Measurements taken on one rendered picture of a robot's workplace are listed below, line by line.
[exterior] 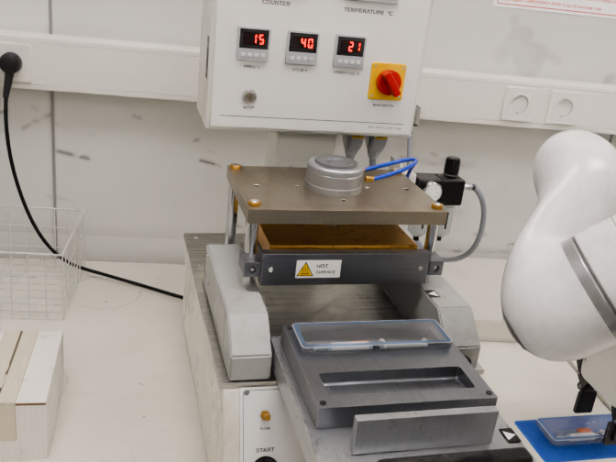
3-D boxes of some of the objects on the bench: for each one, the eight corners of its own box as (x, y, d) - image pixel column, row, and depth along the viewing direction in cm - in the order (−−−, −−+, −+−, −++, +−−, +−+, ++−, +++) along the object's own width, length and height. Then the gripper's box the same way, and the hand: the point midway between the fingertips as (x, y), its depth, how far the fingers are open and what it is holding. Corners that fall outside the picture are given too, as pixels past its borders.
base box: (181, 324, 131) (185, 237, 125) (373, 318, 141) (386, 238, 135) (222, 552, 84) (233, 431, 77) (506, 519, 94) (536, 410, 87)
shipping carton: (-18, 379, 109) (-21, 328, 106) (70, 380, 111) (70, 330, 108) (-58, 462, 92) (-64, 404, 89) (47, 462, 94) (45, 404, 91)
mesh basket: (-50, 261, 144) (-54, 201, 140) (85, 268, 148) (84, 209, 143) (-94, 314, 124) (-101, 247, 119) (64, 321, 128) (62, 255, 123)
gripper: (572, 301, 112) (545, 395, 119) (643, 361, 97) (609, 466, 103) (612, 300, 114) (585, 393, 121) (689, 359, 99) (653, 463, 105)
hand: (598, 420), depth 111 cm, fingers open, 7 cm apart
